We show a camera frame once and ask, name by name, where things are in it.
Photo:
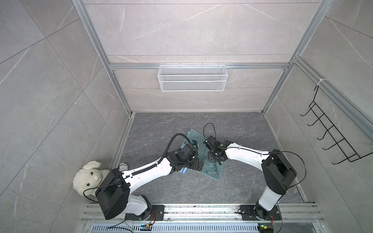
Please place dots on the teal translucent ruler set case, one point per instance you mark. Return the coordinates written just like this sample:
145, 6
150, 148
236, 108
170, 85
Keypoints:
211, 169

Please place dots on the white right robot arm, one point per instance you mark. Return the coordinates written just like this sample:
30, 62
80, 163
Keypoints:
278, 172

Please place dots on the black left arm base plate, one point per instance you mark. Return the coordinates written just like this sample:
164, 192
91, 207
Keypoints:
154, 213

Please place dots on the white plush bear toy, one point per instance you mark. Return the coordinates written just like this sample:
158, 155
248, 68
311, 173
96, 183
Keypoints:
90, 176

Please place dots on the white grille strip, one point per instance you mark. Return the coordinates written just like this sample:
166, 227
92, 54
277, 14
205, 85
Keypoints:
168, 227

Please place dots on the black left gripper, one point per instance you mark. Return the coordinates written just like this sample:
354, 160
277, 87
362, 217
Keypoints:
194, 166

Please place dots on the white wire mesh basket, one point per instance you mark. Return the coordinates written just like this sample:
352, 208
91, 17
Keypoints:
174, 78

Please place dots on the blue clear small ruler box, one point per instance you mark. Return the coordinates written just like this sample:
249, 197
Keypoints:
183, 171

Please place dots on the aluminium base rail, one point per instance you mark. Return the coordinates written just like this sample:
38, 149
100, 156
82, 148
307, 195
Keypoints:
219, 212

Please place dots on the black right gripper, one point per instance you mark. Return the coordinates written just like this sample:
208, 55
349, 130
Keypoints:
210, 158

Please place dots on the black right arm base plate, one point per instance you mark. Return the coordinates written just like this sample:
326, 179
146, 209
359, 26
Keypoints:
255, 212

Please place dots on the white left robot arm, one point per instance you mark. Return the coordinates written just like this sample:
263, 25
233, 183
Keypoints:
115, 196

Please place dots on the black wire hook rack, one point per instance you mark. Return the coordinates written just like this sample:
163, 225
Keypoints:
348, 152

